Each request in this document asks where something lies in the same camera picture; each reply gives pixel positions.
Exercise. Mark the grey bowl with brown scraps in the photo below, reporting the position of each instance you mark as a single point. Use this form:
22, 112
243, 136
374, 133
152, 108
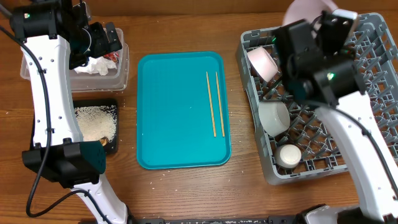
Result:
274, 117

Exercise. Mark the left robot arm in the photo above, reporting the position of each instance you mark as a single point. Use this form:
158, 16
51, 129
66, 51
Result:
55, 37

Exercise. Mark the white bowl with rice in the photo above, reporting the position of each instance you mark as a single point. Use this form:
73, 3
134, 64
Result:
263, 63

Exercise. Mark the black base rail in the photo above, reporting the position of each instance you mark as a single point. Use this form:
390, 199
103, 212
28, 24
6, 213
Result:
278, 219

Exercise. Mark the pile of rice grains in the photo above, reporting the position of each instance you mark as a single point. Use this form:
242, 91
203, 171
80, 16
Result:
97, 122

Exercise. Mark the white round plate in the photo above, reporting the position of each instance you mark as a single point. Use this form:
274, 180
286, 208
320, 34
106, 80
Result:
307, 9

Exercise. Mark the clear plastic waste bin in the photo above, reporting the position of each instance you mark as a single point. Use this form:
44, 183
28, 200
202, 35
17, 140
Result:
99, 82

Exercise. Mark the grey dishwasher rack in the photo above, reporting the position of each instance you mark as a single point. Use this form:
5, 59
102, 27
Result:
376, 59

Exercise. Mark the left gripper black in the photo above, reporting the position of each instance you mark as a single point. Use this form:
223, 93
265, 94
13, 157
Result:
103, 46

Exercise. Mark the black rectangular tray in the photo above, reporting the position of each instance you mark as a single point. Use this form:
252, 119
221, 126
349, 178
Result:
110, 149

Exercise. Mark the white cup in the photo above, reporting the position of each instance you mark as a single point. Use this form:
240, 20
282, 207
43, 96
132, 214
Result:
288, 156

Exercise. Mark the teal serving tray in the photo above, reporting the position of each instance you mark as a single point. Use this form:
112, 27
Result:
174, 128

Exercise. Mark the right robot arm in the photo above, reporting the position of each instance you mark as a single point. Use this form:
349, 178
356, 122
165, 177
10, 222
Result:
319, 70

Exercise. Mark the red snack wrapper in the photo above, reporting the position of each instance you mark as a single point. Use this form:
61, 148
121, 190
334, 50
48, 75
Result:
113, 56

